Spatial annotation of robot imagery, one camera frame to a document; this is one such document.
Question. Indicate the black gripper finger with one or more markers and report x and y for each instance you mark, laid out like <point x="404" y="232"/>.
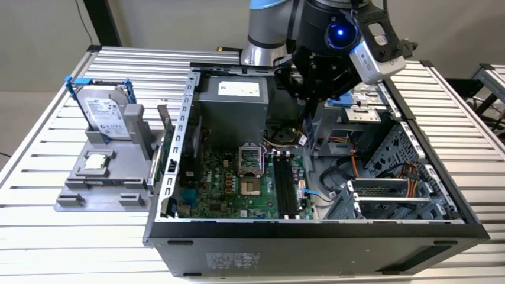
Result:
<point x="339" y="84"/>
<point x="289" y="77"/>

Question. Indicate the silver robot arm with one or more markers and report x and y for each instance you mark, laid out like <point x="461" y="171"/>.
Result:
<point x="264" y="29"/>

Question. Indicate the black RAM slot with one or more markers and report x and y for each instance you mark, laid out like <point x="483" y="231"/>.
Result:
<point x="295" y="185"/>
<point x="289" y="185"/>
<point x="284" y="185"/>
<point x="279" y="185"/>

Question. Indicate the blue drive latch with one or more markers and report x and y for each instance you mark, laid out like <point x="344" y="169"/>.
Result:
<point x="343" y="102"/>

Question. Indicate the silver optical drive cage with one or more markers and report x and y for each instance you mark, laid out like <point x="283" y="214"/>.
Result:
<point x="363" y="115"/>

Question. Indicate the yellow tipped black plug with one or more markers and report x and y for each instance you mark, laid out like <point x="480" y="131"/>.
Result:
<point x="221" y="48"/>

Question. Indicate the grey power supply unit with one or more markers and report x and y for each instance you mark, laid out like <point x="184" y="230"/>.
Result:
<point x="232" y="118"/>

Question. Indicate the white four-pin power connector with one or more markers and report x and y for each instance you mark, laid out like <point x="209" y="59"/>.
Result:
<point x="225" y="163"/>

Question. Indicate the green motherboard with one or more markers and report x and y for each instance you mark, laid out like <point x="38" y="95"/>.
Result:
<point x="215" y="161"/>

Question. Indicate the black case fan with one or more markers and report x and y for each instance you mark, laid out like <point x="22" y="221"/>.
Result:
<point x="191" y="154"/>

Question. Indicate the green graphics card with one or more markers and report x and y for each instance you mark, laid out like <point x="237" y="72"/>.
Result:
<point x="168" y="137"/>

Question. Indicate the grey disk bay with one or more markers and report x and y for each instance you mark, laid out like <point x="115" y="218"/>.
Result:
<point x="379" y="190"/>

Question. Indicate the CPU socket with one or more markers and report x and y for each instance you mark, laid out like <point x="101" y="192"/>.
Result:
<point x="251" y="186"/>

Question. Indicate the neighbouring metal slat table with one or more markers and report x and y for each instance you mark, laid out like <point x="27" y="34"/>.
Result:
<point x="491" y="72"/>

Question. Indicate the large black square chip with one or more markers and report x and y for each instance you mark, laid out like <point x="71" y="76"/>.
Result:
<point x="215" y="207"/>

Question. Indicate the blue port connector block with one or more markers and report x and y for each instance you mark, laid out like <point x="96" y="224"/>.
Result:
<point x="189" y="197"/>

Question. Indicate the hard disk in blue carrier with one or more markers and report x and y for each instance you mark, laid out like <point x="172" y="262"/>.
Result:
<point x="104" y="115"/>

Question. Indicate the grey parts rack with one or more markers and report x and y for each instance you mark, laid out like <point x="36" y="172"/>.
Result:
<point x="121" y="165"/>

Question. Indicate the silver CPU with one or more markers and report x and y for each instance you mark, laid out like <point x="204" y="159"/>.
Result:
<point x="96" y="162"/>

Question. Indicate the black open PC case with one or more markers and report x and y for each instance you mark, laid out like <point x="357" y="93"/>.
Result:
<point x="276" y="257"/>

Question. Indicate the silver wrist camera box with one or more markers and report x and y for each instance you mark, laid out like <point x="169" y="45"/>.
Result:
<point x="376" y="66"/>

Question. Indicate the black vertical post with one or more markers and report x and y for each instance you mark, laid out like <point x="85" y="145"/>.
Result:
<point x="107" y="23"/>

